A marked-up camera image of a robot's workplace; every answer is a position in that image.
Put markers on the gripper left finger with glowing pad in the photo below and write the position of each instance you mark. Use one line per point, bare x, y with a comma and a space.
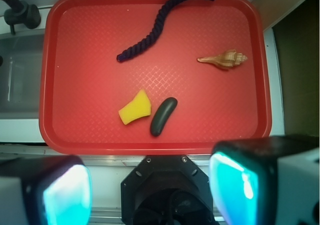
51, 190

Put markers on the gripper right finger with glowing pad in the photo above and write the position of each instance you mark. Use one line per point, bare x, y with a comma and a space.
267, 181

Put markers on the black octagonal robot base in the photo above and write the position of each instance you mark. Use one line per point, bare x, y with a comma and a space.
167, 190

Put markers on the steel sink basin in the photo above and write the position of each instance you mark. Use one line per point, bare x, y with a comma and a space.
20, 76

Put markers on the dark green cucumber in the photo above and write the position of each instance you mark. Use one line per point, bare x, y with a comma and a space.
162, 115

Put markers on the yellow sponge piece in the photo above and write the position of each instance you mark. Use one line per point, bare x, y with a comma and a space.
139, 107

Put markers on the tan spiral seashell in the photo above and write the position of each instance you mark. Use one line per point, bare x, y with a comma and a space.
229, 59

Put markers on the red plastic tray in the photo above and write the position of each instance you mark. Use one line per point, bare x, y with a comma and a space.
83, 86

